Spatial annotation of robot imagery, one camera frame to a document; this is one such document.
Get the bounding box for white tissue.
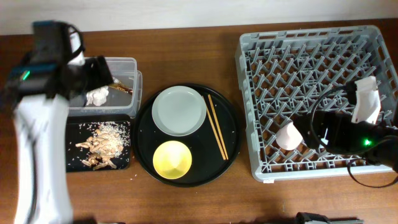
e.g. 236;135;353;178
86;86;109;106

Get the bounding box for gold brown snack wrapper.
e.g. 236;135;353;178
109;77;133;95

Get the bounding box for pink cup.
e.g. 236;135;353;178
276;122;303;151

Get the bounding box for grey round plate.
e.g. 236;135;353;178
152;85;206;137

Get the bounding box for yellow bowl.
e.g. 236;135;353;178
152;141;192;180

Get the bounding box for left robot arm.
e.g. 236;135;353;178
4;56;113;223

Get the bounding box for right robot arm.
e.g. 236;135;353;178
293;111;397;171

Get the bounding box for grey dishwasher rack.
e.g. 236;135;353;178
235;26;397;183

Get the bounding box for clear plastic storage bin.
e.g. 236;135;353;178
69;57;142;118

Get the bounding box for black rectangular tray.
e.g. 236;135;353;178
65;114;132;172

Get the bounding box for food scraps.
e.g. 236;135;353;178
77;129;123;171

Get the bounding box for round black serving tray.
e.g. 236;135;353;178
132;83;242;187

